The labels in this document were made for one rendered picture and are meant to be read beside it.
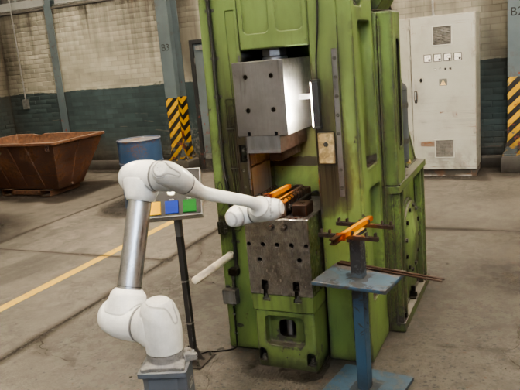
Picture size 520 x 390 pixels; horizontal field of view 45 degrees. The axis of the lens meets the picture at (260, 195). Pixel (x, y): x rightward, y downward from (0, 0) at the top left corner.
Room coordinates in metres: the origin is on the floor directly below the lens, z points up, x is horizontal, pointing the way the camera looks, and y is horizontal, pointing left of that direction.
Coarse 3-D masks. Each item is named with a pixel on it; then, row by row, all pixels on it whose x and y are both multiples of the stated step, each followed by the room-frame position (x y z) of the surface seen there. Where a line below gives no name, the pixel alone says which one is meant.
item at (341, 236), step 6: (372, 216) 3.14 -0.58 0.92; (360, 222) 3.04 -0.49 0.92; (366, 222) 3.07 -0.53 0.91; (348, 228) 2.95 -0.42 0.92; (354, 228) 2.96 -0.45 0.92; (336, 234) 2.85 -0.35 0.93; (342, 234) 2.84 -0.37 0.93; (348, 234) 2.90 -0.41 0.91; (330, 240) 2.78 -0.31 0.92; (336, 240) 2.81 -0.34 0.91; (342, 240) 2.84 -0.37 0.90
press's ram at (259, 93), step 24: (240, 72) 3.41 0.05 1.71; (264, 72) 3.35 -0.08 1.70; (288, 72) 3.36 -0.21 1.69; (240, 96) 3.41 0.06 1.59; (264, 96) 3.35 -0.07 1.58; (288, 96) 3.34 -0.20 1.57; (240, 120) 3.42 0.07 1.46; (264, 120) 3.36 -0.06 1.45; (288, 120) 3.31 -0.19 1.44; (312, 120) 3.66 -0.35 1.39
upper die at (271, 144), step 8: (304, 128) 3.67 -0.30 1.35; (248, 136) 3.40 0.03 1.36; (256, 136) 3.38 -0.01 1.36; (264, 136) 3.36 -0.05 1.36; (272, 136) 3.34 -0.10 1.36; (280, 136) 3.33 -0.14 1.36; (288, 136) 3.43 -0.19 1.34; (296, 136) 3.55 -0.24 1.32; (304, 136) 3.66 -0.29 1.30; (248, 144) 3.40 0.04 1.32; (256, 144) 3.38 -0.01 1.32; (264, 144) 3.36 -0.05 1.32; (272, 144) 3.34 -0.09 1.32; (280, 144) 3.32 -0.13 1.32; (288, 144) 3.42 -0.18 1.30; (296, 144) 3.54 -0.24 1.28; (248, 152) 3.40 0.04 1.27; (256, 152) 3.38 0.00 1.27; (264, 152) 3.36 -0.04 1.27; (272, 152) 3.34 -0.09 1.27; (280, 152) 3.32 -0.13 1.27
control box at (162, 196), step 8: (192, 168) 3.51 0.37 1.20; (200, 176) 3.51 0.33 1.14; (160, 192) 3.45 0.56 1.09; (160, 200) 3.42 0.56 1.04; (168, 200) 3.42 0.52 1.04; (200, 200) 3.41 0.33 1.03; (200, 208) 3.39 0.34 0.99; (152, 216) 3.38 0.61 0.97; (160, 216) 3.38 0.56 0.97; (168, 216) 3.37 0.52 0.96; (176, 216) 3.37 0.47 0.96; (184, 216) 3.38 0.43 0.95; (192, 216) 3.40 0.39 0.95; (200, 216) 3.41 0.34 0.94
